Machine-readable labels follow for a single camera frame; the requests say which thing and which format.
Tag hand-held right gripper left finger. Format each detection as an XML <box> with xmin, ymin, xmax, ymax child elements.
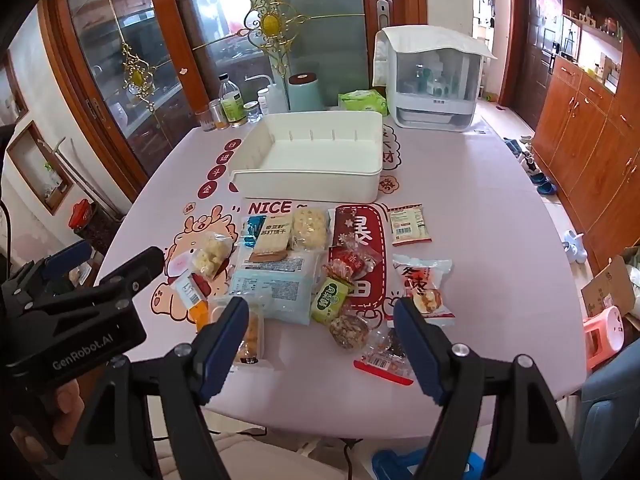
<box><xmin>65</xmin><ymin>296</ymin><xmax>251</xmax><ymax>480</ymax></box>

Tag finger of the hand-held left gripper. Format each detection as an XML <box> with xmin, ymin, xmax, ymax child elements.
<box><xmin>90</xmin><ymin>246</ymin><xmax>166</xmax><ymax>311</ymax></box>
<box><xmin>2</xmin><ymin>240</ymin><xmax>93</xmax><ymax>307</ymax></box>

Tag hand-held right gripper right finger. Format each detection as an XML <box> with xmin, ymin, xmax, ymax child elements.
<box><xmin>392</xmin><ymin>296</ymin><xmax>581</xmax><ymax>480</ymax></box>

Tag clear bread packet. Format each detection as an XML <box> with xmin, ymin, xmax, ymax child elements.
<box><xmin>207</xmin><ymin>296</ymin><xmax>273</xmax><ymax>368</ymax></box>

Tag red label dark snack packet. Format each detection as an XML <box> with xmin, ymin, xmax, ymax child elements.
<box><xmin>354</xmin><ymin>327</ymin><xmax>416</xmax><ymax>386</ymax></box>

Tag orange white snack packet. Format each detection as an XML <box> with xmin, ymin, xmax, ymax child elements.
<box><xmin>169</xmin><ymin>270</ymin><xmax>211</xmax><ymax>331</ymax></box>

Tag white red print snack packet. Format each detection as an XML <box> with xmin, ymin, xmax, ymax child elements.
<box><xmin>392</xmin><ymin>254</ymin><xmax>456</xmax><ymax>320</ymax></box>

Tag clear nut cake packet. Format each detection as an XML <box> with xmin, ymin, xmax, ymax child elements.
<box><xmin>327</xmin><ymin>312</ymin><xmax>371</xmax><ymax>351</ymax></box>

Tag clear popcorn ball packet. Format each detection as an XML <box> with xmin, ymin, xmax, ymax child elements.
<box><xmin>192</xmin><ymin>232</ymin><xmax>236</xmax><ymax>281</ymax></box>

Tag large light blue snack packet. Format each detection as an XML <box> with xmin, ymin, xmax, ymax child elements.
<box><xmin>229</xmin><ymin>246</ymin><xmax>323</xmax><ymax>326</ymax></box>

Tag green snack packet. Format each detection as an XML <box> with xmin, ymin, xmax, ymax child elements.
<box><xmin>310</xmin><ymin>277</ymin><xmax>355</xmax><ymax>325</ymax></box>

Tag clear red orange candy packet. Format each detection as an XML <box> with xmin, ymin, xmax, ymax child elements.
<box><xmin>322</xmin><ymin>245</ymin><xmax>383</xmax><ymax>286</ymax></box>

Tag beige cracker packet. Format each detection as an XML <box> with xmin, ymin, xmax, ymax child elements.
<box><xmin>248</xmin><ymin>212</ymin><xmax>296</xmax><ymax>263</ymax></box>

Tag small blue snack packet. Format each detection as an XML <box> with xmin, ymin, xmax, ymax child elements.
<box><xmin>241</xmin><ymin>215</ymin><xmax>268</xmax><ymax>251</ymax></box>

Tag cream barcode snack sachet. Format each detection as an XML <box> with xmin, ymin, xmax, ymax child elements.
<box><xmin>388</xmin><ymin>204</ymin><xmax>432</xmax><ymax>247</ymax></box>

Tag clear rice cracker packet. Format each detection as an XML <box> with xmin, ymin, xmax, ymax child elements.
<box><xmin>290</xmin><ymin>206</ymin><xmax>333</xmax><ymax>252</ymax></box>

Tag dark red snowflake snack packet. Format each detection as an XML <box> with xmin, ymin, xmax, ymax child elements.
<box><xmin>331</xmin><ymin>205</ymin><xmax>362</xmax><ymax>250</ymax></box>

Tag white plastic storage bin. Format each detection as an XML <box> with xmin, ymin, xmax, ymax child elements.
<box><xmin>229</xmin><ymin>111</ymin><xmax>385</xmax><ymax>204</ymax></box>

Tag person's left hand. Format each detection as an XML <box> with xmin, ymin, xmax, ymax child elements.
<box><xmin>11</xmin><ymin>377</ymin><xmax>88</xmax><ymax>461</ymax></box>

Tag red container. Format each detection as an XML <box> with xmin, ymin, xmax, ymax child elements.
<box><xmin>70</xmin><ymin>199</ymin><xmax>98</xmax><ymax>233</ymax></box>

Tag blue plastic stool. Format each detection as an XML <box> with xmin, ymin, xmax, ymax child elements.
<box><xmin>372</xmin><ymin>450</ymin><xmax>486</xmax><ymax>480</ymax></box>

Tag pink plastic stool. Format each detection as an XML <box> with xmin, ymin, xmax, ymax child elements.
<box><xmin>582</xmin><ymin>305</ymin><xmax>626</xmax><ymax>371</ymax></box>

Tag white slippers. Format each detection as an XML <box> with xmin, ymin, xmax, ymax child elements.
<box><xmin>562</xmin><ymin>229</ymin><xmax>591</xmax><ymax>265</ymax></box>

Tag clear bottle green label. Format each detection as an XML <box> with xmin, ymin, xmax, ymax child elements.
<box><xmin>217</xmin><ymin>74</ymin><xmax>247</xmax><ymax>128</ymax></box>

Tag grey blue chair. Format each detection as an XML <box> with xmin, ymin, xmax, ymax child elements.
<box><xmin>575</xmin><ymin>345</ymin><xmax>640</xmax><ymax>480</ymax></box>

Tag cardboard box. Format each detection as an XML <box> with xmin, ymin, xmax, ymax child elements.
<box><xmin>582</xmin><ymin>255</ymin><xmax>640</xmax><ymax>318</ymax></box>

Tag curved glass cabinet door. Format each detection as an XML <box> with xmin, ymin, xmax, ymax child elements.
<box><xmin>40</xmin><ymin>0</ymin><xmax>211</xmax><ymax>196</ymax></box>

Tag white squeeze bottle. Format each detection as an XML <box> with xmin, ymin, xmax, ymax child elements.
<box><xmin>245</xmin><ymin>75</ymin><xmax>290</xmax><ymax>115</ymax></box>

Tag mint green canister brown lid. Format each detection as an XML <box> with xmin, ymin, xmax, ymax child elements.
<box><xmin>288</xmin><ymin>72</ymin><xmax>325</xmax><ymax>111</ymax></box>

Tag white countertop cup cabinet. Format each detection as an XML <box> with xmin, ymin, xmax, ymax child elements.
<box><xmin>387</xmin><ymin>50</ymin><xmax>483</xmax><ymax>130</ymax></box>

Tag green tissue pack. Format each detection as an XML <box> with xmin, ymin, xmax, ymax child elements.
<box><xmin>337</xmin><ymin>90</ymin><xmax>390</xmax><ymax>116</ymax></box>

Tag frosted glass sliding door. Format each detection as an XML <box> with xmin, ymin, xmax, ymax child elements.
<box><xmin>165</xmin><ymin>0</ymin><xmax>428</xmax><ymax>111</ymax></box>

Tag dark wooden entry door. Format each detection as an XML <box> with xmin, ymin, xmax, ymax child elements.
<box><xmin>500</xmin><ymin>0</ymin><xmax>563</xmax><ymax>111</ymax></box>

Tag wooden framed wall niche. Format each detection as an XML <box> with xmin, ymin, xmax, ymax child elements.
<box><xmin>7</xmin><ymin>120</ymin><xmax>76</xmax><ymax>216</ymax></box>

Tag brown wooden wall cabinet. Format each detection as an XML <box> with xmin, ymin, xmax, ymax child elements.
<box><xmin>530</xmin><ymin>0</ymin><xmax>640</xmax><ymax>281</ymax></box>

